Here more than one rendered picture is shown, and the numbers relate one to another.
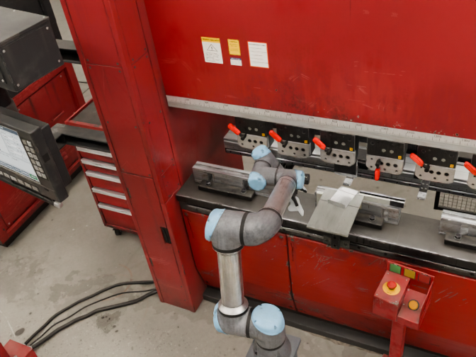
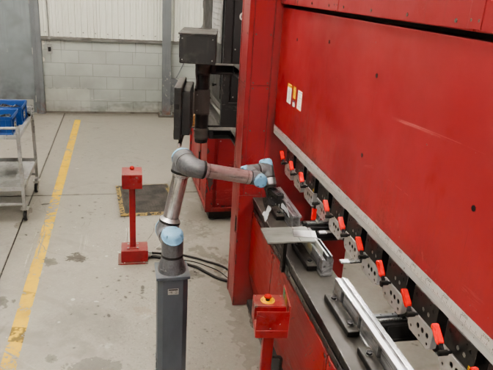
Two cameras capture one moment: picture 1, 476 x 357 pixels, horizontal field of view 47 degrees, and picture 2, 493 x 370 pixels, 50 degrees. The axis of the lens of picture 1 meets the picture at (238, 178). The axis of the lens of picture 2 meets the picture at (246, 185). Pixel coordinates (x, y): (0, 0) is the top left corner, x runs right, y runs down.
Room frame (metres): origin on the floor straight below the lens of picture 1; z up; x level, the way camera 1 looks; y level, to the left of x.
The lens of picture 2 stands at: (-0.23, -2.15, 2.23)
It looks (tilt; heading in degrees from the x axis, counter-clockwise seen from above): 20 degrees down; 47
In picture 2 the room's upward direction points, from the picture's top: 4 degrees clockwise
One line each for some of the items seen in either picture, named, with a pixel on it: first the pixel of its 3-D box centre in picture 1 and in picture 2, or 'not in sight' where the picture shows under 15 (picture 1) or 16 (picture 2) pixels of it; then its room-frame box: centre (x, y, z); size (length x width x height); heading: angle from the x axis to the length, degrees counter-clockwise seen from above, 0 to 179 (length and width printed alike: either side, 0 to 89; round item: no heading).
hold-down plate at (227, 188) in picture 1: (226, 190); (274, 208); (2.11, 0.07, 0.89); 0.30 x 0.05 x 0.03; 60
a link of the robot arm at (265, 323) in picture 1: (266, 324); (172, 241); (1.24, -0.02, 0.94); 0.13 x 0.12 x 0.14; 68
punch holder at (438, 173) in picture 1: (437, 159); (343, 218); (1.67, -0.80, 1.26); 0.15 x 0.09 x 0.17; 60
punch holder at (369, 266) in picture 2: not in sight; (381, 258); (1.47, -1.15, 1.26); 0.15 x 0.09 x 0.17; 60
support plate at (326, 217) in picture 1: (336, 211); (287, 235); (1.73, -0.40, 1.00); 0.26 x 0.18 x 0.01; 150
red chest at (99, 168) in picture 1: (139, 170); not in sight; (2.92, 0.64, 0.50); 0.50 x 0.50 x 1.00; 60
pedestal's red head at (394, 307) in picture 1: (402, 295); (270, 310); (1.42, -0.61, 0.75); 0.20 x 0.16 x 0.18; 52
